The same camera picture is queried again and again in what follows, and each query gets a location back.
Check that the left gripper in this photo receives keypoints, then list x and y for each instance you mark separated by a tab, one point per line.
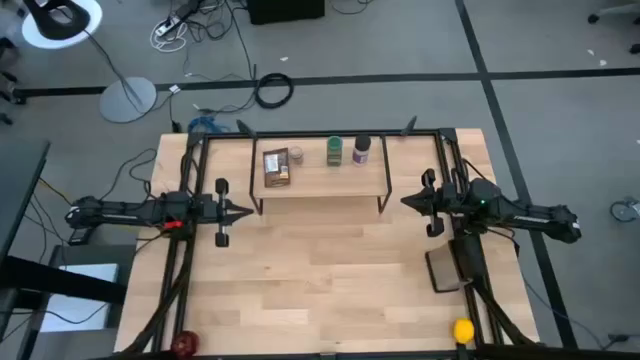
215	210

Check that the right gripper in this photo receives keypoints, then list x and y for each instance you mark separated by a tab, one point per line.
440	202

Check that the brown orange spice packet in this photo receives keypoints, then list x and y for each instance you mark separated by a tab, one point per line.
276	167

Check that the purple label spice jar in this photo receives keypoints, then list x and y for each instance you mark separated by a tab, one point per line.
361	150

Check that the green label spice jar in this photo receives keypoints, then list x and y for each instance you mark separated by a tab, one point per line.
334	152

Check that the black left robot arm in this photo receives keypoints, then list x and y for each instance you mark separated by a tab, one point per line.
125	210

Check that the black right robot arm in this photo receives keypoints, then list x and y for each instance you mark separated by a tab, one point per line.
530	217

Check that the wooden shelf with black legs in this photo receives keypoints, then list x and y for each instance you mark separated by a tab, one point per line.
320	182

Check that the red strip tag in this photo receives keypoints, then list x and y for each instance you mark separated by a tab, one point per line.
172	224

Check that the grey rectangular pad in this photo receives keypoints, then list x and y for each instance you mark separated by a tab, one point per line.
442	267

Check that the yellow lemon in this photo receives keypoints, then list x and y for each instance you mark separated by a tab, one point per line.
463	331

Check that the dark red apple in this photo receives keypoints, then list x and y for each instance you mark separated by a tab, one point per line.
185	344

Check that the grey round stand base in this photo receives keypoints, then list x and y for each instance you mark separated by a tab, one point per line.
127	99

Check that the black power adapter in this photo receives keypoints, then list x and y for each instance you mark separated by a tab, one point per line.
79	237

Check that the white box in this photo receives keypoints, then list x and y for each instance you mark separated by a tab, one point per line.
75	300

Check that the white power strip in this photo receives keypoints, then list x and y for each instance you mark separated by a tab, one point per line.
167	25

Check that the black box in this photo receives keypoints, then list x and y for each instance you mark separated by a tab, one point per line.
285	10

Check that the caster wheel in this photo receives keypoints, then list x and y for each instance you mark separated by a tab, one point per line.
625	210

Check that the black desk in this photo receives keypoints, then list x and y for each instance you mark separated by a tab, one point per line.
20	190

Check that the white floor lamp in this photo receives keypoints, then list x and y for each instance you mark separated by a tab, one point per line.
60	22

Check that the black chair base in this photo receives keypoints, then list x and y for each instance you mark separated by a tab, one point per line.
7	82

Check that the office chair base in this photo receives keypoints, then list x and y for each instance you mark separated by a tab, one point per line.
615	10

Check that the black aluminium table frame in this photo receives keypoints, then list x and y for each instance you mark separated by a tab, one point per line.
415	133

